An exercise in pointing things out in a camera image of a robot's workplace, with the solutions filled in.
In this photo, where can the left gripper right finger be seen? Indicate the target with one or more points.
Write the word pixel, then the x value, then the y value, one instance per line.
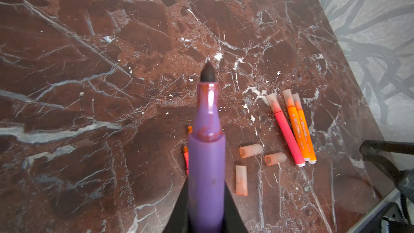
pixel 232 222

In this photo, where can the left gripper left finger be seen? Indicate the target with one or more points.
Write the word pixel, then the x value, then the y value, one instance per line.
pixel 179 219

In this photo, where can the purple highlighter pen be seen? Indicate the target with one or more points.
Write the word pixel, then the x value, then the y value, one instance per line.
pixel 206 143

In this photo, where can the pink highlighter pen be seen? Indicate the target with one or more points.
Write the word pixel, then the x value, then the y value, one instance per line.
pixel 286 130
pixel 186 158

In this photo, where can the translucent pen cap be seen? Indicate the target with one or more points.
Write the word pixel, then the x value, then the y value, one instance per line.
pixel 251 150
pixel 241 180
pixel 275 158

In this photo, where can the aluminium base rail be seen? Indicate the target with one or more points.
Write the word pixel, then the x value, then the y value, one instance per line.
pixel 394 214

